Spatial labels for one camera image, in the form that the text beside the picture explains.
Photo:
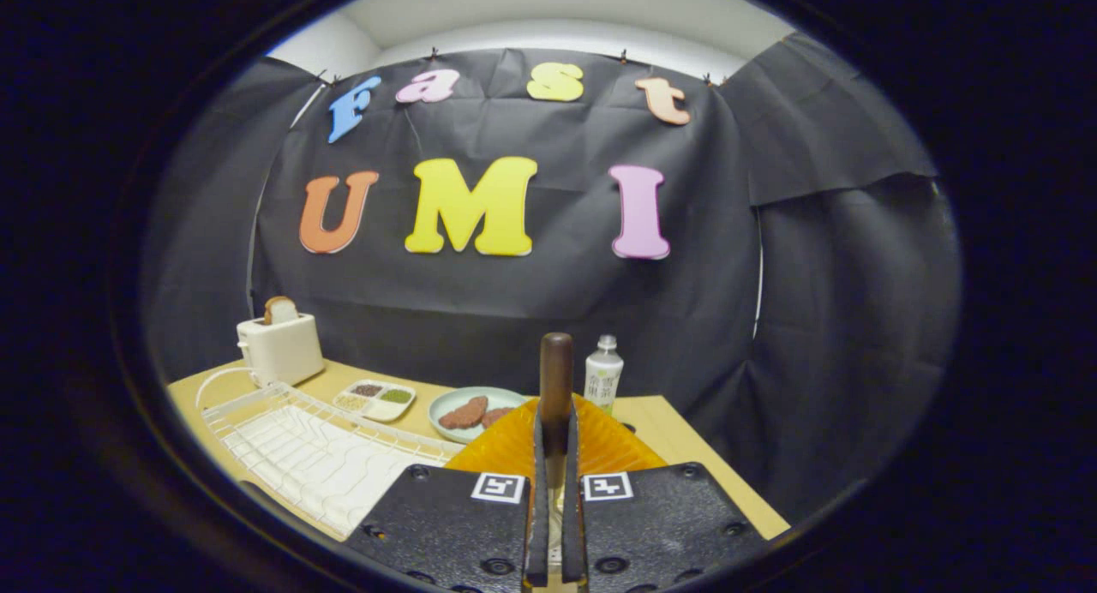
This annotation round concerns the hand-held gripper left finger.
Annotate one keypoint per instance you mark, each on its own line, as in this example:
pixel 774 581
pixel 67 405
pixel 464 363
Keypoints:
pixel 539 533

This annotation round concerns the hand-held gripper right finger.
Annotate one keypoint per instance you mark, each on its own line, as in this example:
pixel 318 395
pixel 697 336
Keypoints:
pixel 572 533

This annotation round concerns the small pale green plate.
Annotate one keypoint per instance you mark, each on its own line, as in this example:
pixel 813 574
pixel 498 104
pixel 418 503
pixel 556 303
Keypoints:
pixel 506 398

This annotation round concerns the white divided condiment dish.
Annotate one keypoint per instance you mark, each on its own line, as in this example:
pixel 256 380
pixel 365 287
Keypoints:
pixel 381 411

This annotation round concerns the brown meat patty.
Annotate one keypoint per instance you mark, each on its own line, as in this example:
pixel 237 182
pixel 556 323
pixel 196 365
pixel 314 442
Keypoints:
pixel 497 416
pixel 464 413

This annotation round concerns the green drink bottle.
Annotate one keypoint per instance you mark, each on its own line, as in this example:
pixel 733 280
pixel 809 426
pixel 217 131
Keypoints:
pixel 603 374

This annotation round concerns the white drain tray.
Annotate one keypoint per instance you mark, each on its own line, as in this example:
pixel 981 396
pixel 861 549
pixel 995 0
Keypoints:
pixel 326 482

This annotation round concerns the black backdrop cloth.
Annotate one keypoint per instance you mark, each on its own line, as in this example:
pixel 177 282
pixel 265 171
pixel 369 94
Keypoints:
pixel 514 302

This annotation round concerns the white toaster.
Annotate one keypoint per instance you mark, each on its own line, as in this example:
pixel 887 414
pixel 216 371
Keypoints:
pixel 283 349

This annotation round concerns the brown bread slice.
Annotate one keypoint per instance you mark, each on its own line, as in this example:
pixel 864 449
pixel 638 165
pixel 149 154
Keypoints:
pixel 279 308

